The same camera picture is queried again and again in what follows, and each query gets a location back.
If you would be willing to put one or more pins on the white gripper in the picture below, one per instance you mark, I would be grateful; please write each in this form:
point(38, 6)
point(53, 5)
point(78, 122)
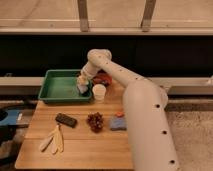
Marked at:
point(82, 80)

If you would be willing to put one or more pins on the white towel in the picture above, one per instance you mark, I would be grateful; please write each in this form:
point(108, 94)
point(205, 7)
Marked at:
point(82, 88)

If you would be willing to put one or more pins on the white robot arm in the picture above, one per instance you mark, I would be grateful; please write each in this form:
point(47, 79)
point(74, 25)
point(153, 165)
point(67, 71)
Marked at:
point(150, 139)

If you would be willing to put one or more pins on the green plastic tray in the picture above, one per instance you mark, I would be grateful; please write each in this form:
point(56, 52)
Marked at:
point(60, 86)

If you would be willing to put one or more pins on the white paper cup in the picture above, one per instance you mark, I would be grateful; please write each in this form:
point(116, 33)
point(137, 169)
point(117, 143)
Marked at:
point(99, 91)

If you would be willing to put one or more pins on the red bowl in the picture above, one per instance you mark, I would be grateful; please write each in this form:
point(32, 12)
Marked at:
point(102, 78)

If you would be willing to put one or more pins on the bunch of red grapes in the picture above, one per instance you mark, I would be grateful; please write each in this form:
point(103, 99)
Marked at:
point(95, 121)

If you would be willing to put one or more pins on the black rectangular block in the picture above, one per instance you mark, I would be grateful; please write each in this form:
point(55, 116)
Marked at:
point(66, 120)

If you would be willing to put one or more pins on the orange small object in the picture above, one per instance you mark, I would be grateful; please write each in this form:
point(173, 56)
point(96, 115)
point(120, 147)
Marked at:
point(119, 114)

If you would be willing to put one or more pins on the blue sponge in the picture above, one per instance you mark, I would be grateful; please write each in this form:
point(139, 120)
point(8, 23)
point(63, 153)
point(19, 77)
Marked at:
point(118, 123)

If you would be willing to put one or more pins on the wooden spatula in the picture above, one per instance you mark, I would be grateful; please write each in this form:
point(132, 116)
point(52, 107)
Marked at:
point(59, 139)

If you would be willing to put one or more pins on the wooden spoon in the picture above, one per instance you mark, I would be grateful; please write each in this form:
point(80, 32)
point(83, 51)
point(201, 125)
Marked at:
point(46, 142)

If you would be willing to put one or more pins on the blue object at left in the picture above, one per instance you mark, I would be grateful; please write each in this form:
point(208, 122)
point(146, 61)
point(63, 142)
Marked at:
point(11, 118)

